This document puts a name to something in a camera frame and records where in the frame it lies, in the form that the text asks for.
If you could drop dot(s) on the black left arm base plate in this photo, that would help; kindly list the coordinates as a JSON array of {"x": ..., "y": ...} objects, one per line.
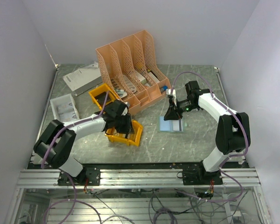
[{"x": 89, "y": 177}]

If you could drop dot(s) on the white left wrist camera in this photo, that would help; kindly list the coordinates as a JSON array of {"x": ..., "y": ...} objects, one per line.
[{"x": 125, "y": 111}]

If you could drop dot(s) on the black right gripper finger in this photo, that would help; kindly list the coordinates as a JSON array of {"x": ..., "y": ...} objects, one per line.
[
  {"x": 179, "y": 111},
  {"x": 171, "y": 113}
]

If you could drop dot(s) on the white bin with cards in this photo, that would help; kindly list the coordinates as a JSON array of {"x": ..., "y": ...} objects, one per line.
[{"x": 64, "y": 109}]

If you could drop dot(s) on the white stapler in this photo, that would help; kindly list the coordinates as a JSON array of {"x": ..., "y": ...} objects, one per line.
[{"x": 121, "y": 93}]

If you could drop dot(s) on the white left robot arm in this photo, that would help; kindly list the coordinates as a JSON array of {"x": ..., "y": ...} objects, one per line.
[{"x": 55, "y": 143}]

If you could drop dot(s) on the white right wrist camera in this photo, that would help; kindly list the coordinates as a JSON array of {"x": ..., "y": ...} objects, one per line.
[{"x": 171, "y": 94}]

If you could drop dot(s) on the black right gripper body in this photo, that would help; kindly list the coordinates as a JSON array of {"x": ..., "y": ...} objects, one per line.
[{"x": 186, "y": 105}]

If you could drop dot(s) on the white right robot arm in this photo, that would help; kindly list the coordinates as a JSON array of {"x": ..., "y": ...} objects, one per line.
[{"x": 233, "y": 130}]

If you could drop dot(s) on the aluminium frame rail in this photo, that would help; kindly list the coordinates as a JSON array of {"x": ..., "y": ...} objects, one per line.
[{"x": 136, "y": 178}]

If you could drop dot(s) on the yellow bin with black items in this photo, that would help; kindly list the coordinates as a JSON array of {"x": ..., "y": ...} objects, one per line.
[{"x": 98, "y": 95}]

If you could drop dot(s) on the blue capped bottle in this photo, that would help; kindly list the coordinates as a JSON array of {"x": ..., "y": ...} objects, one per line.
[{"x": 163, "y": 89}]

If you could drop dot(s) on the peach plastic file organizer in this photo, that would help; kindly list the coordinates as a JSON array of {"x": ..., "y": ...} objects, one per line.
[{"x": 130, "y": 63}]

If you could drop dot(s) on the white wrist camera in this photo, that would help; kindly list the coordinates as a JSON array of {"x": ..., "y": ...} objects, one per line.
[
  {"x": 125, "y": 111},
  {"x": 171, "y": 94}
]

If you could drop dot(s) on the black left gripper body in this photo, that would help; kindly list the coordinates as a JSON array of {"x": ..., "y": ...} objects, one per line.
[{"x": 123, "y": 123}]

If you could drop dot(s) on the white paper booklet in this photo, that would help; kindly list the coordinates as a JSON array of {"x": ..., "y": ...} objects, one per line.
[{"x": 83, "y": 78}]

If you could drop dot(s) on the yellow bin with cards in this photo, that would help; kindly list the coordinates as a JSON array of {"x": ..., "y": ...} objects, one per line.
[{"x": 131, "y": 139}]

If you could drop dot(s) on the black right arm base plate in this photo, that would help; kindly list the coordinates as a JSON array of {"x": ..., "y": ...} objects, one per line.
[{"x": 195, "y": 177}]

